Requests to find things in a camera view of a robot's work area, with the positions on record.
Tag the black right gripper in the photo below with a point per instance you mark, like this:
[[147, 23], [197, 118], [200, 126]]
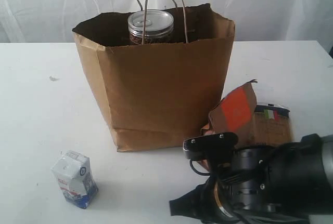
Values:
[[233, 194]]

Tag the brown orange snack pouch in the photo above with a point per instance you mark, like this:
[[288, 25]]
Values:
[[234, 113]]

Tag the white blue milk carton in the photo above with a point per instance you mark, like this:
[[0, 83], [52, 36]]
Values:
[[74, 176]]

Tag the clear can with pull-tab lid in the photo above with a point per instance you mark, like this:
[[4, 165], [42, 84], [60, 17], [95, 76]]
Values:
[[159, 27]]

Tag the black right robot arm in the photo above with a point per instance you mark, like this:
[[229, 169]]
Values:
[[299, 178]]

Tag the brown paper shopping bag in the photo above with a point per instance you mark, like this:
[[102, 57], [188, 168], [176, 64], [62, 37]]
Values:
[[153, 95]]

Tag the spaghetti package dark blue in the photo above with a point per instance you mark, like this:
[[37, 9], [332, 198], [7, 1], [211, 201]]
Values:
[[271, 124]]

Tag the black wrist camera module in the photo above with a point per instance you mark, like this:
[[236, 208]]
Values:
[[216, 146]]

